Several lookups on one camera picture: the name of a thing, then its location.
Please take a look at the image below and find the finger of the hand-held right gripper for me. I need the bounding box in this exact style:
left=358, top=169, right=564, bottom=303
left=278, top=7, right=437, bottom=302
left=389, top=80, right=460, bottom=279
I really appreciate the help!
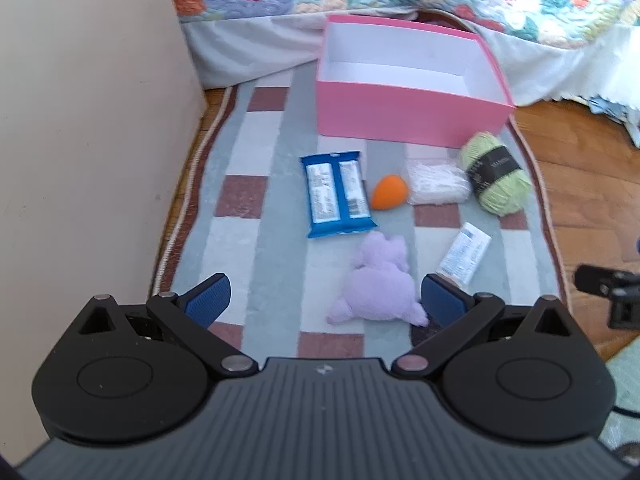
left=574, top=264, right=640, bottom=331

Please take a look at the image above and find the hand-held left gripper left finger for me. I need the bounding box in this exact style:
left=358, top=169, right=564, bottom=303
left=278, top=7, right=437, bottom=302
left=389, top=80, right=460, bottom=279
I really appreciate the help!
left=77, top=273, right=258, bottom=380

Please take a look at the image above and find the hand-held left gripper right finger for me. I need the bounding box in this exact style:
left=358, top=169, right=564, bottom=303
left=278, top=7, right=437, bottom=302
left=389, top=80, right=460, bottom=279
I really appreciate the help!
left=391, top=273, right=576, bottom=380

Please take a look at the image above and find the small white printed packet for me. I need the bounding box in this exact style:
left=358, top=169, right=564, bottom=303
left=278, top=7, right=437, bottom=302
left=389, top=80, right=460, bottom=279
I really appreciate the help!
left=436, top=221, right=492, bottom=288

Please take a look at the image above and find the purple plush toy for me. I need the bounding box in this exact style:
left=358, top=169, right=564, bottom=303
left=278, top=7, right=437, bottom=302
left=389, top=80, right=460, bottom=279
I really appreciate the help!
left=326, top=230, right=431, bottom=328

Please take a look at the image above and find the clear plastic packet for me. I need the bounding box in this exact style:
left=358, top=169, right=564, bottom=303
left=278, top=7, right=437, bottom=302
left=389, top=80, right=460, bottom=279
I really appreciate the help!
left=405, top=157, right=473, bottom=207

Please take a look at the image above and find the orange makeup sponge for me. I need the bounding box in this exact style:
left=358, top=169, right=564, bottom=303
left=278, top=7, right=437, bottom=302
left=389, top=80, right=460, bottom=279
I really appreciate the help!
left=370, top=174, right=412, bottom=211

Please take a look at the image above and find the green yarn ball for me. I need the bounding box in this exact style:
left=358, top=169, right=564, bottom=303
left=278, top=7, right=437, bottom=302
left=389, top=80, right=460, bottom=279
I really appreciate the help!
left=459, top=131, right=533, bottom=217

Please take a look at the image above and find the blue wet wipes packet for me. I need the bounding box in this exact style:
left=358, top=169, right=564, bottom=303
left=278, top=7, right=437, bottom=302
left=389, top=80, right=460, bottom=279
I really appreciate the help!
left=299, top=150, right=378, bottom=240

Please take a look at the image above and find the pink cardboard box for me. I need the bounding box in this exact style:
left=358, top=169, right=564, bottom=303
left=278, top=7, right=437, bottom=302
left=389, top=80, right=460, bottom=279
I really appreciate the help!
left=315, top=14, right=517, bottom=150

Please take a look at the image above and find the checkered rug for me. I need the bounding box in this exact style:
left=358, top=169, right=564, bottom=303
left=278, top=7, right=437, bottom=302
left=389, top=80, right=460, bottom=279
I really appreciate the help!
left=150, top=67, right=568, bottom=361

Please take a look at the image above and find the pale green mat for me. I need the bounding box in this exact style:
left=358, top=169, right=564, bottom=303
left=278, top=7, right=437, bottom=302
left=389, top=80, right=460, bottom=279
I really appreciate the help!
left=597, top=335, right=640, bottom=461

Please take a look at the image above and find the blue patterned cloth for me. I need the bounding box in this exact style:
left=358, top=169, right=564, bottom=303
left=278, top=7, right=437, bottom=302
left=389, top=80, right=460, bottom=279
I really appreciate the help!
left=587, top=92, right=640, bottom=148

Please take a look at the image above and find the beige cabinet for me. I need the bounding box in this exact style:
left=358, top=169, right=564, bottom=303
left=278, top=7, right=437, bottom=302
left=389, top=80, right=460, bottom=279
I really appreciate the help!
left=0, top=0, right=208, bottom=471

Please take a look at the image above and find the floral quilt bed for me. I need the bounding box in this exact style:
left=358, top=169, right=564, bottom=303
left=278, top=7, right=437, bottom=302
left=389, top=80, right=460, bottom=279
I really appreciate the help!
left=177, top=10, right=640, bottom=108

